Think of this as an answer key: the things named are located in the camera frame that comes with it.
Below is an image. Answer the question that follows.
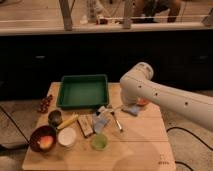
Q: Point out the white round lid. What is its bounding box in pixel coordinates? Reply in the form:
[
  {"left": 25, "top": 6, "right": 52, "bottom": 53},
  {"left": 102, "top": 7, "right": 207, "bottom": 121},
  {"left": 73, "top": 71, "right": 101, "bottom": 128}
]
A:
[{"left": 58, "top": 127, "right": 77, "bottom": 147}]

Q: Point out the green plastic cup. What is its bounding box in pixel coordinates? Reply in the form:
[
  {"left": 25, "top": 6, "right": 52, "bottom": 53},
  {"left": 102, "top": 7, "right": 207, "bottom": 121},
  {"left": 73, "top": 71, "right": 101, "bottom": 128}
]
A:
[{"left": 91, "top": 134, "right": 108, "bottom": 151}]

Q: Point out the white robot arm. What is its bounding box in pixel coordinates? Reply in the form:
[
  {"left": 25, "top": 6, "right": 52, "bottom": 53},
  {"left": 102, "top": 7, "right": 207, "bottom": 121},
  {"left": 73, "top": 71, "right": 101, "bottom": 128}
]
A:
[{"left": 120, "top": 62, "right": 213, "bottom": 132}]

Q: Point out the blue sponge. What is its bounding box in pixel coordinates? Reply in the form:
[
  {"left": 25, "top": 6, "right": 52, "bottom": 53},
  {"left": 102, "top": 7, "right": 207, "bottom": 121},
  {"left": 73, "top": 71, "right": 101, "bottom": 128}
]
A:
[{"left": 121, "top": 105, "right": 140, "bottom": 116}]

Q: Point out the black cable left floor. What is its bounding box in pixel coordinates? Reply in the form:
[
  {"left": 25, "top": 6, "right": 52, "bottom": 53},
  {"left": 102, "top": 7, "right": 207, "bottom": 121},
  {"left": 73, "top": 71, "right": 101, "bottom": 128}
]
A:
[{"left": 0, "top": 105, "right": 30, "bottom": 150}]

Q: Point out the orange peach toy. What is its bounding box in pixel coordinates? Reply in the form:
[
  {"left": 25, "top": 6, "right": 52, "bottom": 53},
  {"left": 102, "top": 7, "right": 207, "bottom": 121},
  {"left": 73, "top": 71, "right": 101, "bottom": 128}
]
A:
[{"left": 39, "top": 136, "right": 54, "bottom": 150}]

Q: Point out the light blue cloth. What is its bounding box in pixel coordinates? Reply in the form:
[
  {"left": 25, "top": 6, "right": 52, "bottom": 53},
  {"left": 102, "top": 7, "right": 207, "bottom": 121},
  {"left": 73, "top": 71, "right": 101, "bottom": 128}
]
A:
[{"left": 92, "top": 113, "right": 109, "bottom": 134}]

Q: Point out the black cable floor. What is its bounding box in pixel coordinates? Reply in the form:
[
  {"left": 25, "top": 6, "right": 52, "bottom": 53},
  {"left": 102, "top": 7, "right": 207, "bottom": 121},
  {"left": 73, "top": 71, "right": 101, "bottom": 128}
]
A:
[
  {"left": 0, "top": 105, "right": 30, "bottom": 150},
  {"left": 166, "top": 126, "right": 213, "bottom": 171}
]

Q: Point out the brown wooden block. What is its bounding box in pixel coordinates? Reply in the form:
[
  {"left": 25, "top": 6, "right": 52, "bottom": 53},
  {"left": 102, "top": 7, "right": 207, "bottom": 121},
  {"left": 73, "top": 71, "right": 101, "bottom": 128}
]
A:
[{"left": 78, "top": 115, "right": 93, "bottom": 137}]

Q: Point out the black cable right floor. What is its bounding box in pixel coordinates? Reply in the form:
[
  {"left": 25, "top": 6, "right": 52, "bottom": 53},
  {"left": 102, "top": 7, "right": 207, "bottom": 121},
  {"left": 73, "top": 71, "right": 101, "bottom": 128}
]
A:
[{"left": 166, "top": 126, "right": 213, "bottom": 171}]

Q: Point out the red grape bunch toy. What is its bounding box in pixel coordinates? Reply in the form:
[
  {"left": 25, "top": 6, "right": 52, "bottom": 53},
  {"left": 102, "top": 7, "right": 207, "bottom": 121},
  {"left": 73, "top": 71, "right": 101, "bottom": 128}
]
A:
[{"left": 37, "top": 95, "right": 53, "bottom": 113}]

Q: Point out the green plastic tray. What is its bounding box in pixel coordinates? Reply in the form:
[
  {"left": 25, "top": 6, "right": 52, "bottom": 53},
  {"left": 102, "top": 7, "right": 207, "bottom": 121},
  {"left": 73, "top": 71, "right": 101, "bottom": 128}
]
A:
[{"left": 57, "top": 74, "right": 109, "bottom": 110}]

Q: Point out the orange bowl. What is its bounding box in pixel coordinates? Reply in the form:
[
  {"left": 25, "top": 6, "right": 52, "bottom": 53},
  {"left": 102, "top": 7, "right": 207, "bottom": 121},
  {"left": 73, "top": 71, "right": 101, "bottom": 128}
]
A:
[{"left": 137, "top": 98, "right": 149, "bottom": 106}]

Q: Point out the person in background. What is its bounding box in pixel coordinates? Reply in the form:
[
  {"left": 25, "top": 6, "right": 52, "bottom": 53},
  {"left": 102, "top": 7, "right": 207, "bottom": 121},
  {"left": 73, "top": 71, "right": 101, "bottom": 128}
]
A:
[{"left": 133, "top": 0, "right": 181, "bottom": 23}]

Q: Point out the dark metal cup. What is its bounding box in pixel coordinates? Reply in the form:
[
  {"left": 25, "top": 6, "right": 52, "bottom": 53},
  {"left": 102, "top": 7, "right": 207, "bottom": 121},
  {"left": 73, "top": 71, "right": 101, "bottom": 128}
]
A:
[{"left": 48, "top": 110, "right": 62, "bottom": 126}]

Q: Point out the metal fork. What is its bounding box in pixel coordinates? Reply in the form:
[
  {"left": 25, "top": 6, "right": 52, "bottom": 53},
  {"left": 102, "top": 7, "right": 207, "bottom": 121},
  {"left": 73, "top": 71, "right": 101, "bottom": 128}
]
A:
[{"left": 110, "top": 111, "right": 123, "bottom": 132}]

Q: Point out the dark brown bowl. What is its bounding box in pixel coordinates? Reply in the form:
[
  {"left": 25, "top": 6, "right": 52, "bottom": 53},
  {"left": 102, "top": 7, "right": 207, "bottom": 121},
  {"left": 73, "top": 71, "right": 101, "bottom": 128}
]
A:
[{"left": 29, "top": 125, "right": 56, "bottom": 153}]

